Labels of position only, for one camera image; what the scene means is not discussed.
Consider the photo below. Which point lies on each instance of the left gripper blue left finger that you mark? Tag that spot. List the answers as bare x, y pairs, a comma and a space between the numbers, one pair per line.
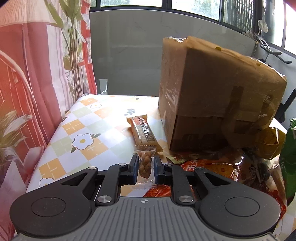
132, 172

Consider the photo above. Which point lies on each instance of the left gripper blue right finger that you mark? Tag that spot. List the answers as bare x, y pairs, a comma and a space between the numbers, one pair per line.
158, 170

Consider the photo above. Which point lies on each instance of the small twisted cracker packet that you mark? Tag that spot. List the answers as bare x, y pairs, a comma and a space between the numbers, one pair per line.
145, 178

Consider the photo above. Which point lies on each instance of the gold foil snack bag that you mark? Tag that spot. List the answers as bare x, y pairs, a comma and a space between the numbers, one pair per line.
268, 143

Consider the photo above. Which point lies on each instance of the orange snack bar wrapper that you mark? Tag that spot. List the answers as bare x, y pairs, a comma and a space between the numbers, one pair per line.
142, 132

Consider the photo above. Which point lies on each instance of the floral checkered tablecloth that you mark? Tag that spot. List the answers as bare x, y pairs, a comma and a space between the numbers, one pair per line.
95, 132

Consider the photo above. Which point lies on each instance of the brown cardboard box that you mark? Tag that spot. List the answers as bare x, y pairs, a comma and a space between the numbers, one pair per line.
211, 97

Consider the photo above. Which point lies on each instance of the red orange snack bag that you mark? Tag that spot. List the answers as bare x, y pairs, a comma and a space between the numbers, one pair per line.
237, 167

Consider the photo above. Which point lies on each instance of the green snack bag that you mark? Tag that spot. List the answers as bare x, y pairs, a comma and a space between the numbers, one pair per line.
288, 162

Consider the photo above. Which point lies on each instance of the black exercise bike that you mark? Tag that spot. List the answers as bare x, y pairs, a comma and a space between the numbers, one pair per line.
263, 27

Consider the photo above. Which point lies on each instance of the red printed backdrop curtain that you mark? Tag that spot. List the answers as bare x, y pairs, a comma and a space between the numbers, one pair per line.
46, 66

